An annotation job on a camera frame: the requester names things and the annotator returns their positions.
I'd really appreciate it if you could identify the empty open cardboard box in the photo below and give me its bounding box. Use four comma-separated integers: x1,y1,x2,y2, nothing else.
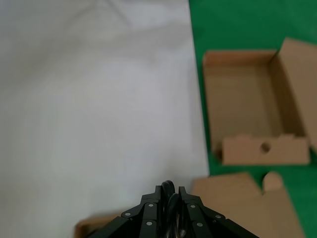
202,37,317,167

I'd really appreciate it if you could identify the black cable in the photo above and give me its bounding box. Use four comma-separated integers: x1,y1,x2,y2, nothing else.
160,179,185,238

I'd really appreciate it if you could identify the white table sheet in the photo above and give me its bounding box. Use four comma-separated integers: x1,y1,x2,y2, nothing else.
0,0,210,238

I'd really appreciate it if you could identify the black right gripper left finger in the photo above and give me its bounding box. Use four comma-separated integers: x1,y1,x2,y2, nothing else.
96,185,163,238

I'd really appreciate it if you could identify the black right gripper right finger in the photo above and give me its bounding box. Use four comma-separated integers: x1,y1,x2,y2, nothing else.
178,186,260,238

